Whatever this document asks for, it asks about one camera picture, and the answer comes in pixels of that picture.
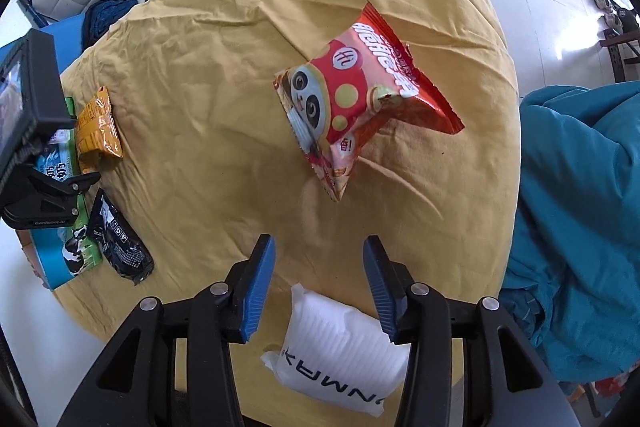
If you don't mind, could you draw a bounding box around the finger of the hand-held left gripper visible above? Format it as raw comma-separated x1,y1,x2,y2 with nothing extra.
0,167,102,231

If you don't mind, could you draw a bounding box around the blue storage box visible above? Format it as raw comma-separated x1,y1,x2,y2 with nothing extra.
0,14,103,291

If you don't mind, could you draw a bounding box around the black metal rack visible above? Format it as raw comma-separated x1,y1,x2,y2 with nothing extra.
592,0,640,84

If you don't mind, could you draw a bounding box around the dark blue knitted cloth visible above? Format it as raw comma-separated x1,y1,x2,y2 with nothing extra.
81,0,138,51

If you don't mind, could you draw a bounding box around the teal blanket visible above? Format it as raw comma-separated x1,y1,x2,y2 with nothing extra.
500,81,640,389

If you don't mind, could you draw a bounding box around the green cow print milk packet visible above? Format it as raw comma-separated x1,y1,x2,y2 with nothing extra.
35,97,103,279

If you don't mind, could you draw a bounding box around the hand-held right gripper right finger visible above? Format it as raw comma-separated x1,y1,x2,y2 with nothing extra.
362,236,582,427

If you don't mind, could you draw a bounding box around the red panda snack bag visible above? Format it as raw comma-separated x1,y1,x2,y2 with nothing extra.
272,1,466,204

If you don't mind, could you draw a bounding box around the black snack packet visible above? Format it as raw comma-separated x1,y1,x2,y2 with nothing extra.
86,188,155,285

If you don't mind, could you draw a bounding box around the orange snack packet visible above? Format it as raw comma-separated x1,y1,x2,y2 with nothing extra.
74,86,124,172

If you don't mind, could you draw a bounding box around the yellow cloth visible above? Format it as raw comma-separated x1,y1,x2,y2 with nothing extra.
50,0,523,427

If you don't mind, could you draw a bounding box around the white tissue pack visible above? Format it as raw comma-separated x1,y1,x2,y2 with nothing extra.
260,283,410,405

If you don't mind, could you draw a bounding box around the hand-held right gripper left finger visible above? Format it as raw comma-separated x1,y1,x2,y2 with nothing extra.
56,234,277,427

